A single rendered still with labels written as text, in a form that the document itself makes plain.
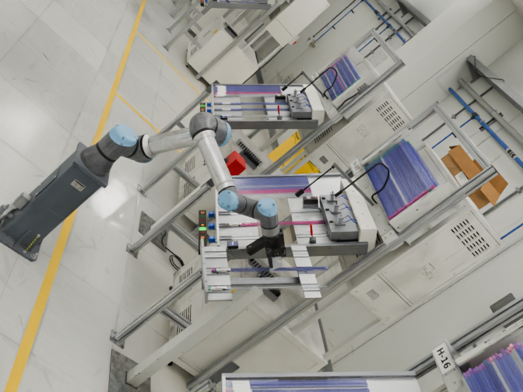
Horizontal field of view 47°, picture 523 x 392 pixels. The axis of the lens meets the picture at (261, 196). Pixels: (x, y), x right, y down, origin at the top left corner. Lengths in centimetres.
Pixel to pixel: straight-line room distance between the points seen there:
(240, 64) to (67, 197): 478
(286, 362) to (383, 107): 185
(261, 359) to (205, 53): 471
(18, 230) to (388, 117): 249
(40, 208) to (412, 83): 412
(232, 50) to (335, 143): 332
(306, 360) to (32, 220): 156
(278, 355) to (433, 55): 368
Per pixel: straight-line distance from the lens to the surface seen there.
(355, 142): 428
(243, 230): 297
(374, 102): 419
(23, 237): 303
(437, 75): 619
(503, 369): 216
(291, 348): 328
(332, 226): 292
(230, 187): 237
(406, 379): 238
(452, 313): 449
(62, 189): 287
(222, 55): 731
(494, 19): 622
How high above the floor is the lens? 183
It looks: 17 degrees down
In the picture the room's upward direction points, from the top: 51 degrees clockwise
